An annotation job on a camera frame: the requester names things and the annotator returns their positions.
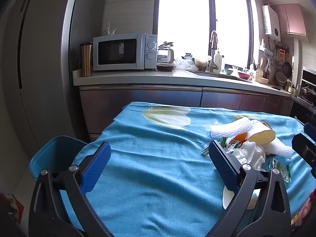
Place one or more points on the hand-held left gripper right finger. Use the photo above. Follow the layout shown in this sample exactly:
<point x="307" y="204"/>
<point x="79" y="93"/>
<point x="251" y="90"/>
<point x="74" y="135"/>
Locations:
<point x="224" y="167"/>

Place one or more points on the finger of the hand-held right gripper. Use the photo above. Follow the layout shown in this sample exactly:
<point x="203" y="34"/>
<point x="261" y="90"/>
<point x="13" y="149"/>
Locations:
<point x="304" y="149"/>
<point x="310" y="129"/>

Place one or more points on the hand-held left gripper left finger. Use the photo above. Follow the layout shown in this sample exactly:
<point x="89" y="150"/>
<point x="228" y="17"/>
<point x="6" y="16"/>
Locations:
<point x="96" y="167"/>

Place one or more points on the white foam fruit net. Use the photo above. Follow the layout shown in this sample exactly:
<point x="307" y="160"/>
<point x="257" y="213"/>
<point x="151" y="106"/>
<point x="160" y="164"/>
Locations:
<point x="229" y="128"/>
<point x="281" y="150"/>

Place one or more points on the green snack wrapper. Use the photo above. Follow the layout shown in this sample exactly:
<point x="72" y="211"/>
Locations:
<point x="224" y="142"/>
<point x="281" y="170"/>

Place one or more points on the white tissue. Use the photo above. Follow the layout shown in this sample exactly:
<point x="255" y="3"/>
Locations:
<point x="249" y="153"/>

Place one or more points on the white paper bowl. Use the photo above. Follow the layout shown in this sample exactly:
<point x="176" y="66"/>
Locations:
<point x="227" y="198"/>

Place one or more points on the orange peel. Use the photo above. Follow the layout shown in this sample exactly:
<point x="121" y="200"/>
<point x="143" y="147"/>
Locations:
<point x="240" y="137"/>

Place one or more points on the blue plastic trash bin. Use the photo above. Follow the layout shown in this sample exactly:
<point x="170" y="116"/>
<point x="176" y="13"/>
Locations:
<point x="54" y="153"/>

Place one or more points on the paper cup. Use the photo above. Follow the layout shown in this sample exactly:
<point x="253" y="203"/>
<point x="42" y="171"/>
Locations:
<point x="259" y="132"/>

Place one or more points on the black built-in oven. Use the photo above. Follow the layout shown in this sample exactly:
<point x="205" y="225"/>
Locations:
<point x="303" y="113"/>

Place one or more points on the pot with glass lid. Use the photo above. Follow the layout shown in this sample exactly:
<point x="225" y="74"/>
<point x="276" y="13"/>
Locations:
<point x="308" y="91"/>

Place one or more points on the stack of plates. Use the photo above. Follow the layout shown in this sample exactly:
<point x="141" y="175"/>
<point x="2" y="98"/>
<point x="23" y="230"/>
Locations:
<point x="281" y="79"/>

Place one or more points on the blue floral tablecloth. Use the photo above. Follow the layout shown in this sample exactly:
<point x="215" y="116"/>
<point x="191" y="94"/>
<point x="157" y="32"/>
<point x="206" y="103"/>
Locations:
<point x="160" y="165"/>

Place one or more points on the black frying pan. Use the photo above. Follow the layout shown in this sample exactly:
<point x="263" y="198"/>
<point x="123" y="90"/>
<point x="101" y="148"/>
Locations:
<point x="287" y="69"/>

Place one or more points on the yellow bowl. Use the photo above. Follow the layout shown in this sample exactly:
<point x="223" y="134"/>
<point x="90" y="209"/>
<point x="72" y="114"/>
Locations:
<point x="261" y="79"/>

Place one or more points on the brown base cabinets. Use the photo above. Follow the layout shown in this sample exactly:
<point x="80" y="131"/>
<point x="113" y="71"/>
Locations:
<point x="148" y="101"/>

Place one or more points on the red bowl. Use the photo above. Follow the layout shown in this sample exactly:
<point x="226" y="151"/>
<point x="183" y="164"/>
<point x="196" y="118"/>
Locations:
<point x="243" y="75"/>

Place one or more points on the red bag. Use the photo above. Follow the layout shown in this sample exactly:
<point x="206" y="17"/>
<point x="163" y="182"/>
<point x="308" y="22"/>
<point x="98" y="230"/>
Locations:
<point x="9" y="203"/>

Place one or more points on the small white bowl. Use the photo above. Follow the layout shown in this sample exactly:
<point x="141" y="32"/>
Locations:
<point x="229" y="71"/>

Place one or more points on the white kitchen counter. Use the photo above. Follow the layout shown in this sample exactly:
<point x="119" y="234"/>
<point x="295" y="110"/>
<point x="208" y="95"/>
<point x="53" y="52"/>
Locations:
<point x="148" y="76"/>

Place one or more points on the white soap bottle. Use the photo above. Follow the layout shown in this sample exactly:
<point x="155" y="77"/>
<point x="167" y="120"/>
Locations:
<point x="217" y="63"/>

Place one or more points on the plastic bag of food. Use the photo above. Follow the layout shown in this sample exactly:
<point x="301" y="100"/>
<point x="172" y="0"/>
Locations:
<point x="201" y="64"/>

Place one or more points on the brown steel thermos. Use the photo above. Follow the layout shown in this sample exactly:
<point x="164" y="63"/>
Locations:
<point x="86" y="59"/>

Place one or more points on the clear plastic bag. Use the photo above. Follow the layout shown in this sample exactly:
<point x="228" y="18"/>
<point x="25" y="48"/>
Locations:
<point x="184" y="65"/>

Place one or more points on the white water heater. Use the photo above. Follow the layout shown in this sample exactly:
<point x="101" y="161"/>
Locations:
<point x="271" y="22"/>

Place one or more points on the grey refrigerator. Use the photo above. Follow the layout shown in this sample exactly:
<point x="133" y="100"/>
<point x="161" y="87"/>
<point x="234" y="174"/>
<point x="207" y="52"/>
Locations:
<point x="44" y="66"/>

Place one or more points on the steel kitchen faucet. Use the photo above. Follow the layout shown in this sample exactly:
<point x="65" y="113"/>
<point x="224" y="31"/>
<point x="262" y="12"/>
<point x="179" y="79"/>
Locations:
<point x="212" y="54"/>

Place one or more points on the dark food container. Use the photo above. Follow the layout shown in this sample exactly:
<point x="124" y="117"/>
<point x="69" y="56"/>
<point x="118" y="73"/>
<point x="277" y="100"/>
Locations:
<point x="165" y="67"/>

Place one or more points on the small lidded jar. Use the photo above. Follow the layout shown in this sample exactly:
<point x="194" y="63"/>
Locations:
<point x="188" y="56"/>

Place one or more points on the white microwave oven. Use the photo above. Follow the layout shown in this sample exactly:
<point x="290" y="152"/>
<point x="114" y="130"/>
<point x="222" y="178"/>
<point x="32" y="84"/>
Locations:
<point x="118" y="51"/>

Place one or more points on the glass kettle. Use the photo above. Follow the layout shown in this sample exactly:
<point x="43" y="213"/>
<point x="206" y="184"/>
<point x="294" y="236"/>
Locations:
<point x="166" y="54"/>

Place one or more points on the small white figurine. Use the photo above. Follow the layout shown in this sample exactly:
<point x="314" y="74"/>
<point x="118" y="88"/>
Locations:
<point x="109" y="30"/>

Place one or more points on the kitchen window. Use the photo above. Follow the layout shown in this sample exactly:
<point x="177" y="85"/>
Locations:
<point x="185" y="17"/>

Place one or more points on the blue wall shelf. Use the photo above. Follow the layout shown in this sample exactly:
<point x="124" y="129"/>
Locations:
<point x="266" y="52"/>

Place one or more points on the pink wall cabinet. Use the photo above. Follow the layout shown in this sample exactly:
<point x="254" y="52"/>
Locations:
<point x="292" y="18"/>

